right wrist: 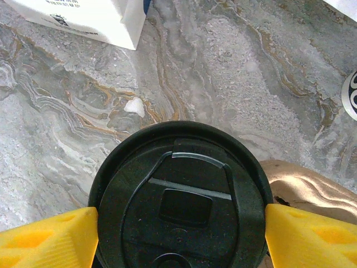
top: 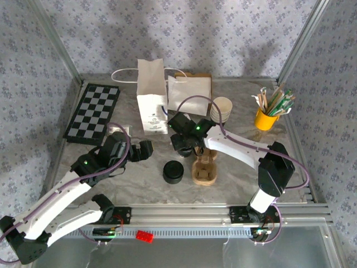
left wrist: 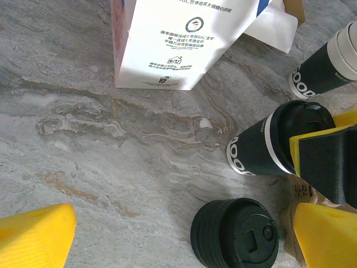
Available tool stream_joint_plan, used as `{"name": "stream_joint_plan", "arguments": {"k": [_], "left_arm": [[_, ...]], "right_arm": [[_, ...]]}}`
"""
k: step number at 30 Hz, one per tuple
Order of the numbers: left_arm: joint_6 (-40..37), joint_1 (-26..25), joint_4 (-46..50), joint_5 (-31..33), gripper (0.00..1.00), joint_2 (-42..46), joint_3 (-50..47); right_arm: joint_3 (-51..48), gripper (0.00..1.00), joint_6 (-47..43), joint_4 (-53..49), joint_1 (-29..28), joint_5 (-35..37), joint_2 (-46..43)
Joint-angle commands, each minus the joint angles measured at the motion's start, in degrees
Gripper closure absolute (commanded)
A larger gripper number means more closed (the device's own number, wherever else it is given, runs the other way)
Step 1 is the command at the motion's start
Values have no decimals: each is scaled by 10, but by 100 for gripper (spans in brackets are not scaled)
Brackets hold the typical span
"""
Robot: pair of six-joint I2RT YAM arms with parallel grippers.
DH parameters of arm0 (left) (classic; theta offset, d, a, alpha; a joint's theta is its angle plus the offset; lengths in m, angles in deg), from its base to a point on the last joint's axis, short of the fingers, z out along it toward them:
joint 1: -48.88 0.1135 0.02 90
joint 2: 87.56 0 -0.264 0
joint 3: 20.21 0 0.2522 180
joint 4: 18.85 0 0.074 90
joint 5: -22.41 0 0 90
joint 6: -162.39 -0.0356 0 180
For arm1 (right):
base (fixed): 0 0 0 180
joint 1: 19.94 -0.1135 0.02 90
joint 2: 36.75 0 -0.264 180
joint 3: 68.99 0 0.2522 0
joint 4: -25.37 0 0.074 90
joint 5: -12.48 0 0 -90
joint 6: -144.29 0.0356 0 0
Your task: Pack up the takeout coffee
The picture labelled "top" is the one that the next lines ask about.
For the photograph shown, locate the stacked paper coffee cups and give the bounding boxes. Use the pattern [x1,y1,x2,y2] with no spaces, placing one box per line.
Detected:
[209,96,233,124]

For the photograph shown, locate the yellow plastic cup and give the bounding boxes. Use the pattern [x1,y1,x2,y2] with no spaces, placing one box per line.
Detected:
[253,107,281,131]

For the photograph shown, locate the long wooden stir stick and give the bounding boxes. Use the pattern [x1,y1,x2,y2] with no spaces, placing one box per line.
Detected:
[267,83,286,114]

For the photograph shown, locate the green white sachet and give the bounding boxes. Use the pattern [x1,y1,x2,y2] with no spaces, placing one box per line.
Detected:
[274,96,296,116]
[278,89,294,112]

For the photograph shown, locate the wide aluminium base rail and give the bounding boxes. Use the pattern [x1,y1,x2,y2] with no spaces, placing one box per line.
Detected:
[65,203,334,224]

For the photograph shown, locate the black white chessboard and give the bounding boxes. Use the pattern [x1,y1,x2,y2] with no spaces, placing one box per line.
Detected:
[63,83,121,146]

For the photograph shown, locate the grey slotted cable duct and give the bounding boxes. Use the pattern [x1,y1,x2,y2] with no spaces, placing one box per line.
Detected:
[60,225,253,238]

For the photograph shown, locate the aluminium frame post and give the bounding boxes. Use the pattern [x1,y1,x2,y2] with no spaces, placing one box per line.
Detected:
[26,0,85,86]
[277,0,333,83]

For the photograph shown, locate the stepped aluminium frame rail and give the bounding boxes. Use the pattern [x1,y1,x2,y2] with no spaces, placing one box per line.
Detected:
[283,113,319,204]

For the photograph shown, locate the white paper carry bag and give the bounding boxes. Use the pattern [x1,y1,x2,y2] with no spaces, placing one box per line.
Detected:
[111,58,188,136]

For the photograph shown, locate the black coffee lid stack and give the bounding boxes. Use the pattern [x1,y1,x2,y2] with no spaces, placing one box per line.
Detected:
[162,160,185,185]

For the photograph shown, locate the red toy brick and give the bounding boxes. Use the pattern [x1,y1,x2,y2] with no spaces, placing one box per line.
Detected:
[136,230,155,243]

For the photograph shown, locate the small led circuit board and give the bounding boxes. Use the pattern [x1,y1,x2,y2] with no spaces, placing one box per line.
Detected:
[252,227,273,237]
[93,227,123,237]

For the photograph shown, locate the thin aluminium frame rail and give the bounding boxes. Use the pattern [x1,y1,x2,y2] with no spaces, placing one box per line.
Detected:
[79,74,279,84]

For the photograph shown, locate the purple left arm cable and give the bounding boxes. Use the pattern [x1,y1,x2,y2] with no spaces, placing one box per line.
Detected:
[0,122,132,265]

